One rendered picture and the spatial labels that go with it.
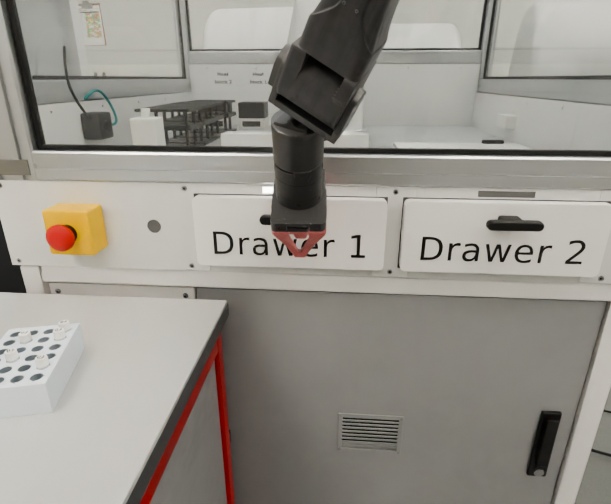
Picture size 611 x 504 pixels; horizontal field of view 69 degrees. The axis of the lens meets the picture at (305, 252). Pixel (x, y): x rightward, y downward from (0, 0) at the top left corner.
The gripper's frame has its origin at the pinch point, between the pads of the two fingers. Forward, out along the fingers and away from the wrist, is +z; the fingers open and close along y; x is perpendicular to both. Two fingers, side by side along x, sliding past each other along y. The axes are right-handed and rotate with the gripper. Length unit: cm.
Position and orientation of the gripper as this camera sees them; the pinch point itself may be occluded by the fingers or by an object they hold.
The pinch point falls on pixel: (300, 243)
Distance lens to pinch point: 61.3
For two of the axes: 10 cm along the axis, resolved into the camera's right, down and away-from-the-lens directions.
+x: -10.0, -0.1, 0.2
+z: 0.1, 6.5, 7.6
